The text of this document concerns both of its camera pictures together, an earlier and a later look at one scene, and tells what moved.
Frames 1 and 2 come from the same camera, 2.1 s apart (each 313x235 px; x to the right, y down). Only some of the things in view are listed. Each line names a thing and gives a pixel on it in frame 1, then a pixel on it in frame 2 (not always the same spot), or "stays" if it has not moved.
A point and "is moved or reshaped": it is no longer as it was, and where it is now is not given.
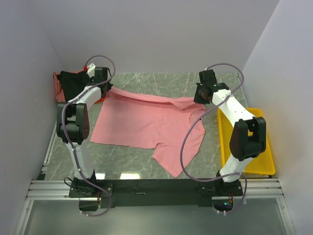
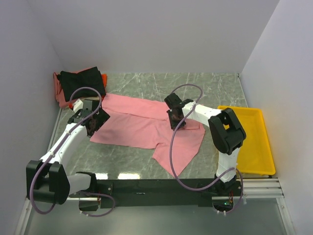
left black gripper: [109, 86] -> [102, 117]
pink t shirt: [172, 127] is moved or reshaped
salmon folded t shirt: [59, 94] stays
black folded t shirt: [72, 83] stays
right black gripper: [197, 99] -> [173, 125]
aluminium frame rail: [253, 189] stays
